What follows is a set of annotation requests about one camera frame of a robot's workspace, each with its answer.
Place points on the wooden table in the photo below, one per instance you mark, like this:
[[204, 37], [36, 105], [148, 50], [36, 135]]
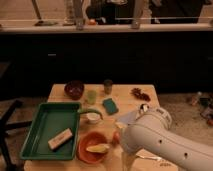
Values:
[[126, 102]]

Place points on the black office chair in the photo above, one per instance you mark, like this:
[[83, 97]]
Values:
[[4, 128]]

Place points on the purple bowl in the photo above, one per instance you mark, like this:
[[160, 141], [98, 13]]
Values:
[[74, 89]]

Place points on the wooden block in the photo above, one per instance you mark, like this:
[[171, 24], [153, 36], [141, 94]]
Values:
[[60, 139]]

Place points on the yellow banana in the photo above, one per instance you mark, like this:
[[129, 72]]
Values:
[[99, 148]]

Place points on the orange bowl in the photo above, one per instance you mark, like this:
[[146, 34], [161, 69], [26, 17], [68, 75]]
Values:
[[92, 138]]

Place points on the small metal cup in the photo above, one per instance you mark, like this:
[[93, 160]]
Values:
[[108, 86]]

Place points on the brown dried chili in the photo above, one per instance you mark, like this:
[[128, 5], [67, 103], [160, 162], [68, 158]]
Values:
[[136, 92]]

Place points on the red orange tomato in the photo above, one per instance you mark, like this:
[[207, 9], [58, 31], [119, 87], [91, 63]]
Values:
[[116, 138]]

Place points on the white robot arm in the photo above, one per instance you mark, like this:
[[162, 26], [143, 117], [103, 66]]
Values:
[[151, 131]]

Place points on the silver fork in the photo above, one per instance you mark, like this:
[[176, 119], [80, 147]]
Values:
[[155, 158]]

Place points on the blue grey cloth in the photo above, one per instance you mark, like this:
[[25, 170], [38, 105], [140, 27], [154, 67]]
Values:
[[128, 118]]

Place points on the small green cup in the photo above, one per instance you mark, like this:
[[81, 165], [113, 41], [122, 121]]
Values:
[[91, 97]]

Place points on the teal sponge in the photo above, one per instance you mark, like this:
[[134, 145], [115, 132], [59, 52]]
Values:
[[110, 106]]

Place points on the green plastic tray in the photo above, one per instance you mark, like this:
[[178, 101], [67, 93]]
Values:
[[49, 120]]

